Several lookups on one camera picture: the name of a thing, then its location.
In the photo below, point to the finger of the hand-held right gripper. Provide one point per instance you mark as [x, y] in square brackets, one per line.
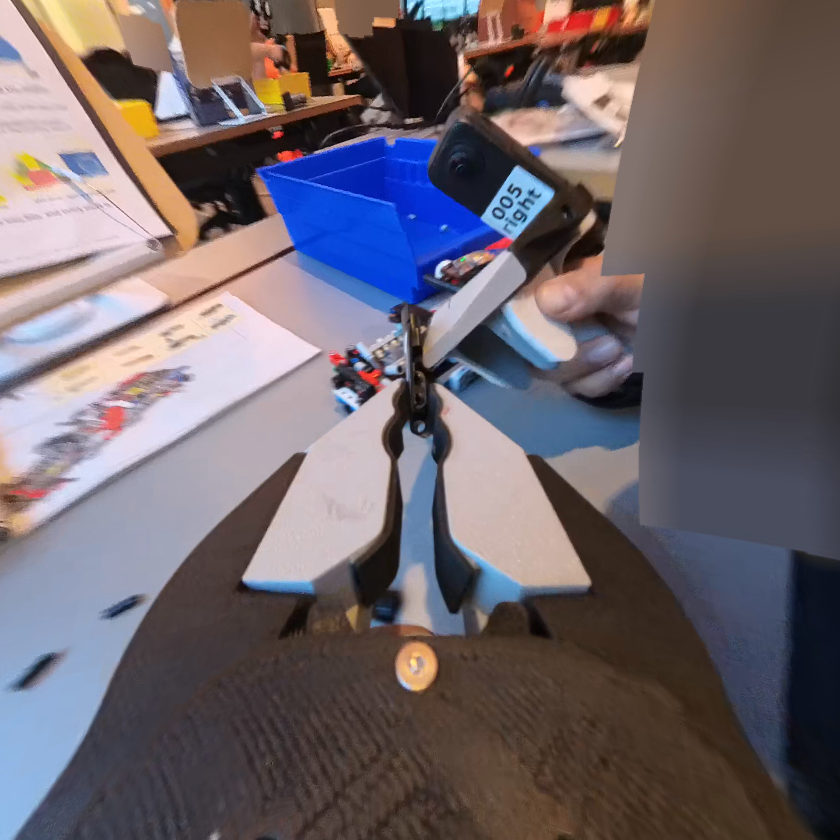
[472, 308]
[499, 361]

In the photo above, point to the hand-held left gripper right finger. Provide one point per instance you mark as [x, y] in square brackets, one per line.
[512, 512]

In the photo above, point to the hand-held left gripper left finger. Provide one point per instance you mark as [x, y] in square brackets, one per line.
[328, 505]

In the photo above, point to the small black toy brick assembly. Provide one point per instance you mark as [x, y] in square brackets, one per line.
[417, 394]

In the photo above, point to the grey desk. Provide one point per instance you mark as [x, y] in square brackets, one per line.
[229, 472]

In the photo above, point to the person's right hand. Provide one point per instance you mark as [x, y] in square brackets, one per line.
[610, 295]

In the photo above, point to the colourful toy brick part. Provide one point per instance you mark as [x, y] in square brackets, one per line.
[466, 266]

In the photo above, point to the toy brick car model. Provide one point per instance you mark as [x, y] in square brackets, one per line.
[358, 380]

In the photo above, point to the blue plastic bin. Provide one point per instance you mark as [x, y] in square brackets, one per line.
[341, 203]

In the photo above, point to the toy brick instruction booklet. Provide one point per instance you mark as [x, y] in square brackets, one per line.
[197, 394]

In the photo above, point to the yellow bin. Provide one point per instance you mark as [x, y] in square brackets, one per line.
[282, 88]
[138, 118]

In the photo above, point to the wooden background table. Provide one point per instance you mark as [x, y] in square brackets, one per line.
[262, 124]

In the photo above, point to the small black toy pin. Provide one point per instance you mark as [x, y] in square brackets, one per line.
[123, 607]
[36, 669]

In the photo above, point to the clear acrylic stand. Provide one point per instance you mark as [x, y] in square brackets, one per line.
[229, 98]

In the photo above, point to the printed instruction sheet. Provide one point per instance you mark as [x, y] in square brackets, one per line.
[52, 131]

